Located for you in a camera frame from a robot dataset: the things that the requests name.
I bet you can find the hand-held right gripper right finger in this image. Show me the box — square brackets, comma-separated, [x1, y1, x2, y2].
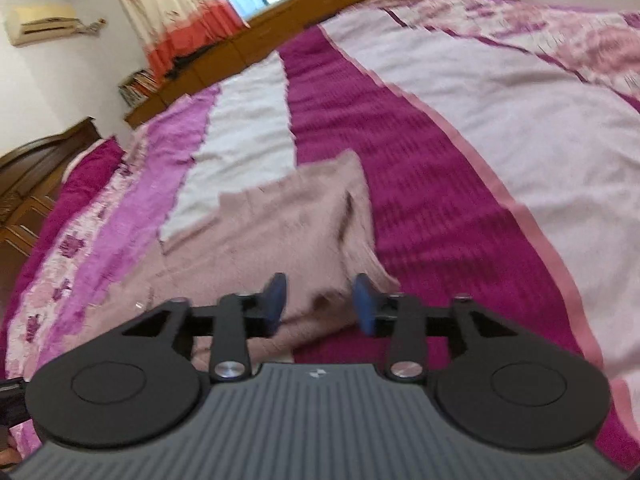
[351, 273, 521, 381]

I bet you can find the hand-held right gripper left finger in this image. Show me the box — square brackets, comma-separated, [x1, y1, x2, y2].
[120, 272, 288, 383]

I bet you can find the pink fleece garment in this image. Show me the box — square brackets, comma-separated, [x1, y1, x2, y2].
[135, 149, 401, 366]

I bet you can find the magenta and white bed blanket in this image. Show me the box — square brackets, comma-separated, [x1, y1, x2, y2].
[0, 0, 640, 471]

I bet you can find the magenta pillow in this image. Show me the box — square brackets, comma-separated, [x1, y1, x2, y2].
[47, 137, 126, 211]

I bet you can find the dark wooden headboard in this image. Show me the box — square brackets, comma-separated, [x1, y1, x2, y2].
[0, 116, 103, 261]

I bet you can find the stack of books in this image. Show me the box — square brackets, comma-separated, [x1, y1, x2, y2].
[118, 70, 163, 107]

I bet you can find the dark cloth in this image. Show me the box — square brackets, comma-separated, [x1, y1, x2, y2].
[165, 42, 221, 81]

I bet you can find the wooden window ledge cabinet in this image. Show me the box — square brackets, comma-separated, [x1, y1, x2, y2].
[124, 0, 518, 128]

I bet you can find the cream and orange floral curtain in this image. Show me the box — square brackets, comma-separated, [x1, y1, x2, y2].
[102, 0, 251, 81]

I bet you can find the cream wall air conditioner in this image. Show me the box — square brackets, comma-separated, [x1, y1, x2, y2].
[4, 4, 83, 48]

